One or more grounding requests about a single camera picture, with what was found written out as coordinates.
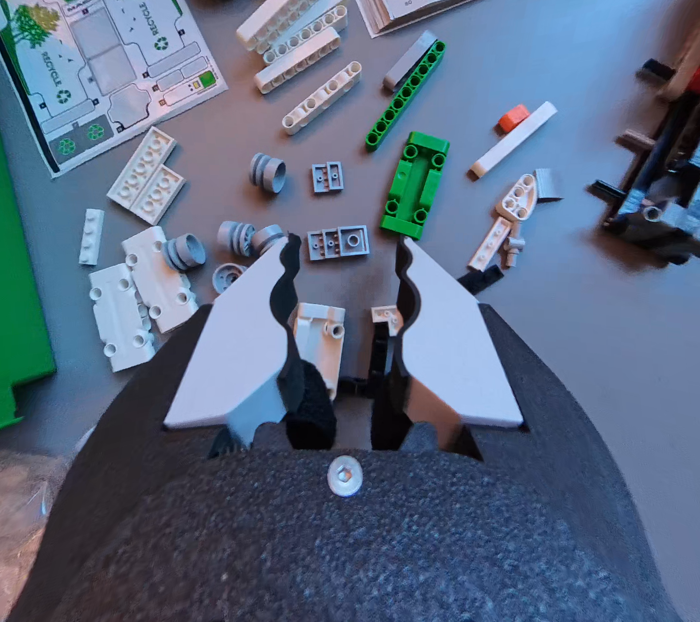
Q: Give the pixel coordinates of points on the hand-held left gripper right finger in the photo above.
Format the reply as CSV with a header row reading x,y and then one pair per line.
x,y
454,354

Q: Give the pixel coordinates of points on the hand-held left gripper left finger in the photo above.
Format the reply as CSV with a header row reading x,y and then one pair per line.
x,y
229,348

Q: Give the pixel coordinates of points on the grey lego tile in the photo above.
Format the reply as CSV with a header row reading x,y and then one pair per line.
x,y
407,59

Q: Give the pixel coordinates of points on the black lego connector pieces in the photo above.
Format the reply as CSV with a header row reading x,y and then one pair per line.
x,y
377,359

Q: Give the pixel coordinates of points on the black flat lego piece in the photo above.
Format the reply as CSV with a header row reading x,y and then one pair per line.
x,y
481,280

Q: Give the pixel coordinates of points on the small white lego piece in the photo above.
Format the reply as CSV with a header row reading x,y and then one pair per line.
x,y
385,314

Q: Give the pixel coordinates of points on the white narrow lego plate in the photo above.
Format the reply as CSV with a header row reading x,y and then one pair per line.
x,y
489,244

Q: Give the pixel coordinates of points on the small grey lego plate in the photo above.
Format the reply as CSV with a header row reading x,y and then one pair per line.
x,y
322,244
327,177

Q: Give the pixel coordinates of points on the white studded lego plate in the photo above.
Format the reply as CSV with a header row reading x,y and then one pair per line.
x,y
159,195
142,165

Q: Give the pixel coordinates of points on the green lego panel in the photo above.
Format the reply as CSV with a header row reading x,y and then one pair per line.
x,y
415,184

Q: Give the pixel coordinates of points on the orange lego piece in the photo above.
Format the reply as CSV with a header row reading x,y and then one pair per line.
x,y
514,117

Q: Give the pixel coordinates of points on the green lego beam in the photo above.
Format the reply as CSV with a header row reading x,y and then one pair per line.
x,y
404,96

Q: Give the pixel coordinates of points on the partly built lego truck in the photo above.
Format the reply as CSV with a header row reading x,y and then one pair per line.
x,y
656,179

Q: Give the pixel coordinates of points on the pile of white lego beams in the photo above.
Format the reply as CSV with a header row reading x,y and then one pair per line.
x,y
298,58

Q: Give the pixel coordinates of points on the grey wheel hub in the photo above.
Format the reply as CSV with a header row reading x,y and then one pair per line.
x,y
235,238
268,172
269,239
186,252
226,277

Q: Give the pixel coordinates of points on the white panel with pin hole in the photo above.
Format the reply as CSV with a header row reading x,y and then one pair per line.
x,y
317,340

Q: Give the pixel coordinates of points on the grey pin connector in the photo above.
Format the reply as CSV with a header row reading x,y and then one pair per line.
x,y
514,249

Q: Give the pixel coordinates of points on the grey plate with round hole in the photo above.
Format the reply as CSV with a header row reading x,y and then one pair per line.
x,y
354,239

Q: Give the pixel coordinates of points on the white triangular liftarm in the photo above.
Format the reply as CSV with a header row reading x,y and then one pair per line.
x,y
517,198

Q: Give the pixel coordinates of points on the small white narrow plate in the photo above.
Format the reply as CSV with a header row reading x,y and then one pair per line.
x,y
92,236

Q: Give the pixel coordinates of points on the grey ribbed slope piece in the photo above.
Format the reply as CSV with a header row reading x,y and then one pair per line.
x,y
547,184

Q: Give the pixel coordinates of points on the green plastic bin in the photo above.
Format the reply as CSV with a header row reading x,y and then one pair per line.
x,y
22,277

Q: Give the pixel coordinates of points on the long white technic beam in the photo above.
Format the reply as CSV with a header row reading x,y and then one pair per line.
x,y
514,140

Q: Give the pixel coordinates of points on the clear plastic bag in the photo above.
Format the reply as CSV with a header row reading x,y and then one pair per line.
x,y
24,501

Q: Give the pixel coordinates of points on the recycle sticker sheet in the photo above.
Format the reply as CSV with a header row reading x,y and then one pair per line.
x,y
104,47

